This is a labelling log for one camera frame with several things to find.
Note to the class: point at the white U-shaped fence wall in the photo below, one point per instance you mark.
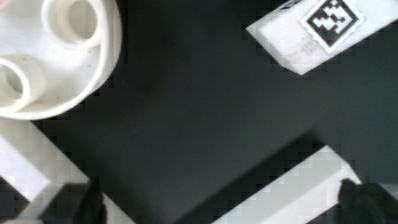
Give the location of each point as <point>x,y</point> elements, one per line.
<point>295,201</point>

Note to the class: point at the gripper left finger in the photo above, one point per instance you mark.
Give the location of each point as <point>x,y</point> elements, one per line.
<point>77,206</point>

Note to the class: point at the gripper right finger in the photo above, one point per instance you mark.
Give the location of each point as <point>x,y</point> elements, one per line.
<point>368,201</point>

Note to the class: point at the white stool leg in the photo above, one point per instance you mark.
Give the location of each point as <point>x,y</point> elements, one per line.
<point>315,27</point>

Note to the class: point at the white round stool seat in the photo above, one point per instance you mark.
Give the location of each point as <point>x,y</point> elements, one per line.
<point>59,53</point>

